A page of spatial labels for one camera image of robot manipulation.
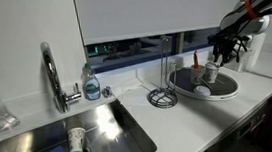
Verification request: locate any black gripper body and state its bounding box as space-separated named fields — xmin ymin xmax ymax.
xmin=206 ymin=28 xmax=252 ymax=54

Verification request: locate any white plastic cup lid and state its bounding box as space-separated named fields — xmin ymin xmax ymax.
xmin=192 ymin=84 xmax=213 ymax=99
xmin=203 ymin=60 xmax=222 ymax=71

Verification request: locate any patterned paper coffee cup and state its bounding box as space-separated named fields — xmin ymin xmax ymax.
xmin=66 ymin=125 xmax=89 ymax=152
xmin=202 ymin=65 xmax=222 ymax=85
xmin=188 ymin=63 xmax=208 ymax=86

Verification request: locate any white plastic box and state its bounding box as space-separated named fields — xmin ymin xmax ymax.
xmin=230 ymin=35 xmax=259 ymax=75

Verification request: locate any orange plastic stirrer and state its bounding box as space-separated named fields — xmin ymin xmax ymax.
xmin=191 ymin=50 xmax=201 ymax=70

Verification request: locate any wooden stir stick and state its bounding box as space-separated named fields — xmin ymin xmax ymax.
xmin=213 ymin=75 xmax=226 ymax=86
xmin=199 ymin=76 xmax=215 ymax=92

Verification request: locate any round black tray white rim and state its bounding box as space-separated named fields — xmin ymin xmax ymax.
xmin=166 ymin=60 xmax=242 ymax=107

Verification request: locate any clear glass container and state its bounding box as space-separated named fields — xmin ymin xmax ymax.
xmin=172 ymin=54 xmax=188 ymax=71

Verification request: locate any white roller blind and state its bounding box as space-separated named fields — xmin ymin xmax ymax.
xmin=72 ymin=0 xmax=254 ymax=47

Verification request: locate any dark glass window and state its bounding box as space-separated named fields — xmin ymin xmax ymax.
xmin=83 ymin=27 xmax=225 ymax=76

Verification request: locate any small metal sink knob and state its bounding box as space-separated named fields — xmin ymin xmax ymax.
xmin=100 ymin=84 xmax=114 ymax=99

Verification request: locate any dish soap bottle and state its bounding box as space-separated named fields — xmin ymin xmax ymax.
xmin=80 ymin=62 xmax=103 ymax=102

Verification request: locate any stainless steel sink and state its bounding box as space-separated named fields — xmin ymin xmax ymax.
xmin=0 ymin=95 xmax=158 ymax=152

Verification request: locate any chrome kitchen faucet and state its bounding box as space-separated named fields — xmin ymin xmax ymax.
xmin=39 ymin=38 xmax=84 ymax=116

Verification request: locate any clear glass flask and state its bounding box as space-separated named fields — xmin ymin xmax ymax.
xmin=0 ymin=91 xmax=23 ymax=134

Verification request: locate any wire paper towel holder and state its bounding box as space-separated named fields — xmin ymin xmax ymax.
xmin=140 ymin=34 xmax=180 ymax=111

